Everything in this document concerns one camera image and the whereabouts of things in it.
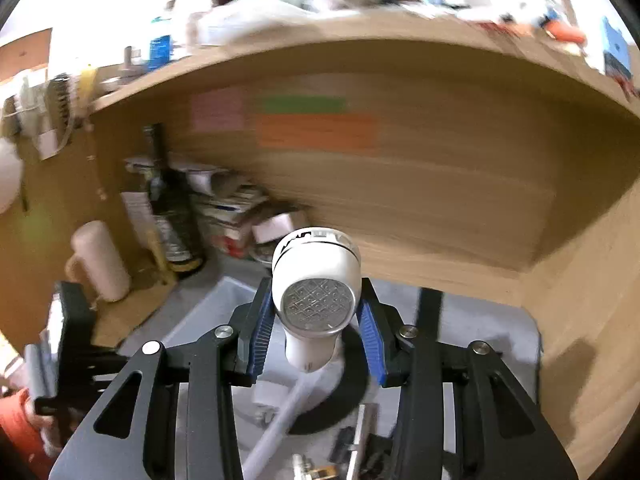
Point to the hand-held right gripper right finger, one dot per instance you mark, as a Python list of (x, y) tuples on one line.
[(372, 340)]

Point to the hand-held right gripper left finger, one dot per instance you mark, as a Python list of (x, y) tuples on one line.
[(260, 340)]

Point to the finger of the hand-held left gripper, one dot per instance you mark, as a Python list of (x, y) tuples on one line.
[(107, 362)]

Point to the small white block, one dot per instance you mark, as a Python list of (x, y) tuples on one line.
[(265, 392)]

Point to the clear plastic box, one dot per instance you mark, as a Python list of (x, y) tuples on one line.
[(210, 310)]

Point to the silver metal bar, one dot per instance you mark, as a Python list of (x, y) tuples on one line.
[(361, 425)]

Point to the white lint remover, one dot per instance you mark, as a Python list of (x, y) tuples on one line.
[(315, 270)]

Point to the glass and metal cylinder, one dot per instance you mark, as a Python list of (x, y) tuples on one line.
[(307, 467)]

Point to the person's left hand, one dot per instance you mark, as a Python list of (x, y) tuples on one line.
[(20, 425)]

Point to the cream cylindrical container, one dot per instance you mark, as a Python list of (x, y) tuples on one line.
[(100, 260)]

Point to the grey mat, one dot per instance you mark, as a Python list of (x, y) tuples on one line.
[(475, 320)]

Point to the white card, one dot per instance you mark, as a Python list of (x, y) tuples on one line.
[(275, 227)]

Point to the stack of booklets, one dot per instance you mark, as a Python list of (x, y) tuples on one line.
[(225, 210)]

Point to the dark wine bottle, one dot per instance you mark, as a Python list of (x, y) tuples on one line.
[(172, 210)]

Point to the orange sticky note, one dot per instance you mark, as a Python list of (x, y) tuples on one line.
[(315, 132)]

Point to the hair brush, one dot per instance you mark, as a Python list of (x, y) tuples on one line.
[(62, 100)]

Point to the pink sticky note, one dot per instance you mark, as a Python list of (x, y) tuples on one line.
[(217, 110)]

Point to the green sticky note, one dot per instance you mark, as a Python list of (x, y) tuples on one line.
[(302, 105)]

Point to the cardboard sheet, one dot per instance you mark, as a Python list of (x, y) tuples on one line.
[(25, 52)]

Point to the blue label bottle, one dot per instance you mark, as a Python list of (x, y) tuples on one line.
[(161, 40)]

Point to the wooden desk hutch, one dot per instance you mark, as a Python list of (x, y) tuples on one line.
[(400, 30)]

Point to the white plastic bag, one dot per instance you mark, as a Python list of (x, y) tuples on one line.
[(250, 22)]

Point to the orange object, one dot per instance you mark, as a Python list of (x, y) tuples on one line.
[(565, 33)]

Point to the blue box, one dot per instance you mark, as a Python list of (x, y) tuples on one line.
[(615, 52)]

